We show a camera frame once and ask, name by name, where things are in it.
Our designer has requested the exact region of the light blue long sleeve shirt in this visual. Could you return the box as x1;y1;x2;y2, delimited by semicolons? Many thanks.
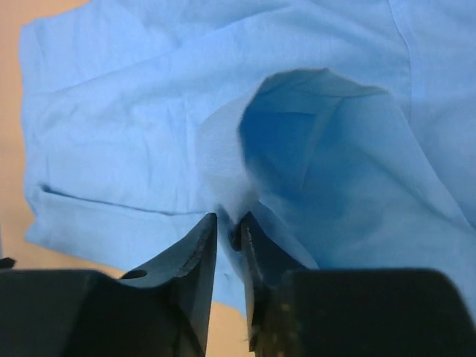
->
19;1;475;309

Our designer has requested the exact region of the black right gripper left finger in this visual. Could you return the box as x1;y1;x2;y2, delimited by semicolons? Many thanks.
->
1;213;217;356

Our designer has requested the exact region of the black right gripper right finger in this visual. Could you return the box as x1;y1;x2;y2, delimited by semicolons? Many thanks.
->
239;214;475;356

